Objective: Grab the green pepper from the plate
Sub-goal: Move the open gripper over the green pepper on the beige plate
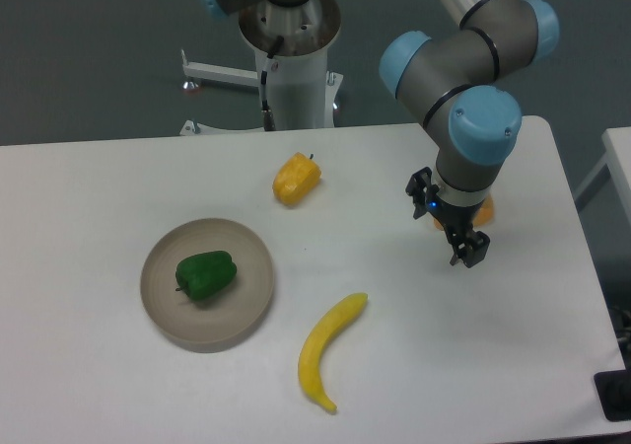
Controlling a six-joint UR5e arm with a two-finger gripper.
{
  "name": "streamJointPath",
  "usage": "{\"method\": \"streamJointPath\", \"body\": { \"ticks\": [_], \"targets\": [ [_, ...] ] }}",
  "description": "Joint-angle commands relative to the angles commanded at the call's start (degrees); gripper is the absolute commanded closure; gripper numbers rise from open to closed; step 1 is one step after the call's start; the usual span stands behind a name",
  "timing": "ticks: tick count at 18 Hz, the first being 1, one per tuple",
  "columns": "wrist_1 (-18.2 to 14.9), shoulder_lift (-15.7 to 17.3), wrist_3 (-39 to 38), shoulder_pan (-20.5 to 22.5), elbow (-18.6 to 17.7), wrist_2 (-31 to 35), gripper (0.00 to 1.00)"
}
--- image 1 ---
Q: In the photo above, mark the white side table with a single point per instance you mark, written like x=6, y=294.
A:
x=613, y=165

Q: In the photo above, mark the yellow banana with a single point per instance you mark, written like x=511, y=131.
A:
x=337, y=319

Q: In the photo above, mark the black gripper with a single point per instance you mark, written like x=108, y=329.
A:
x=469, y=247

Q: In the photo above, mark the beige round plate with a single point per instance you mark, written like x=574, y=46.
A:
x=226, y=318

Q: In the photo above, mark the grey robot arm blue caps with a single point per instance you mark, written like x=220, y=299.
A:
x=449, y=86

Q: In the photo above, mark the yellow bell pepper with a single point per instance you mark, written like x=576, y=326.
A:
x=296, y=178

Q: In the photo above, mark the orange pastry bread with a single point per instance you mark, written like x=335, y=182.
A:
x=487, y=214

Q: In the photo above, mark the green bell pepper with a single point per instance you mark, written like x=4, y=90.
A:
x=203, y=275

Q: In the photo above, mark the black device at edge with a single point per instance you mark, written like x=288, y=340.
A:
x=613, y=390

